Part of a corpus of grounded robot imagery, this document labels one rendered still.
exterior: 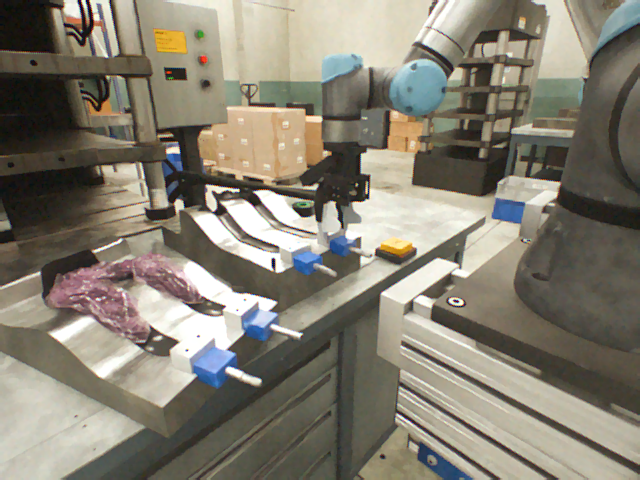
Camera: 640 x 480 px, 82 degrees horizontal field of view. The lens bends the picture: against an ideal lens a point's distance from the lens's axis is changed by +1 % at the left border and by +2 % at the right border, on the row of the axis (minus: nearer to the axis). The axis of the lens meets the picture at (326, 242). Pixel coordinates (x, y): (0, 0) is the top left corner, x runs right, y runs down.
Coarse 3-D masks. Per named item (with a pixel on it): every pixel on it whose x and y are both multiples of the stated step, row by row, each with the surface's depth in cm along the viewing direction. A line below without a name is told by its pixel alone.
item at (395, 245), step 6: (390, 240) 97; (396, 240) 97; (402, 240) 97; (384, 246) 95; (390, 246) 94; (396, 246) 93; (402, 246) 93; (408, 246) 95; (396, 252) 93; (402, 252) 93
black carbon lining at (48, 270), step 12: (84, 252) 72; (48, 264) 67; (60, 264) 69; (72, 264) 71; (84, 264) 73; (48, 276) 67; (48, 288) 67; (204, 312) 64; (216, 312) 64; (156, 336) 57; (168, 336) 57; (144, 348) 55; (156, 348) 55; (168, 348) 55
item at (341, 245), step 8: (328, 232) 80; (336, 232) 80; (320, 240) 81; (328, 240) 79; (336, 240) 79; (344, 240) 79; (352, 240) 79; (336, 248) 79; (344, 248) 77; (352, 248) 78; (344, 256) 78; (368, 256) 75
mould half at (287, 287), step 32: (256, 192) 105; (160, 224) 101; (192, 224) 88; (256, 224) 92; (288, 224) 95; (192, 256) 93; (224, 256) 81; (256, 256) 76; (352, 256) 86; (256, 288) 76; (288, 288) 73; (320, 288) 80
